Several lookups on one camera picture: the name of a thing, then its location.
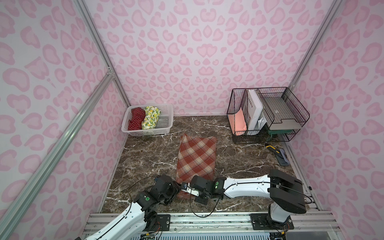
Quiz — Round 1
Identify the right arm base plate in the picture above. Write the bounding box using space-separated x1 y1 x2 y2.
250 214 295 231

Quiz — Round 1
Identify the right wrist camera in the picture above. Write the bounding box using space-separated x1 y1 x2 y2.
181 182 200 197

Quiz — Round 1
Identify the yellow black utility knife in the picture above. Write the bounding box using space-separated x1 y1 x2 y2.
265 143 291 167

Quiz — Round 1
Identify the pink folder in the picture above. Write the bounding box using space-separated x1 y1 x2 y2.
234 108 247 136

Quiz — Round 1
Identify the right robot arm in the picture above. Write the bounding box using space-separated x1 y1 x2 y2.
181 169 307 223

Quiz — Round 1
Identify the grey paper tray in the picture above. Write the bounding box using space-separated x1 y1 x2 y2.
263 97 306 131

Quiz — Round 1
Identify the white book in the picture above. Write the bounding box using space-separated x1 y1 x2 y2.
246 90 263 131

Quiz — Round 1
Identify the red plaid skirt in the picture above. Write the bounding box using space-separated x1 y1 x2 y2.
176 134 217 184

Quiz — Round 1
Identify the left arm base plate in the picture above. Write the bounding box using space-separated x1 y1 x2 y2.
144 212 171 232

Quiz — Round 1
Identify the red polka dot skirt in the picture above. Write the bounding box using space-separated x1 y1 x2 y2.
128 108 146 131

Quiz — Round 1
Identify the black wire desk organizer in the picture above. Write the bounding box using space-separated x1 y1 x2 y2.
227 87 310 144

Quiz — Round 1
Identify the lemon print skirt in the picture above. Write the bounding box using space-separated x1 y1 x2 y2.
142 106 161 130

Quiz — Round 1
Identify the white plastic basket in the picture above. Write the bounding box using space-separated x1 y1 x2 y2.
121 104 174 137

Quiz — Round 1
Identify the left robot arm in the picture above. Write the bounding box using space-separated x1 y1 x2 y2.
87 175 181 240

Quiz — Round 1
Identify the aluminium frame rail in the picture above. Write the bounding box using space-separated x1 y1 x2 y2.
79 209 346 240

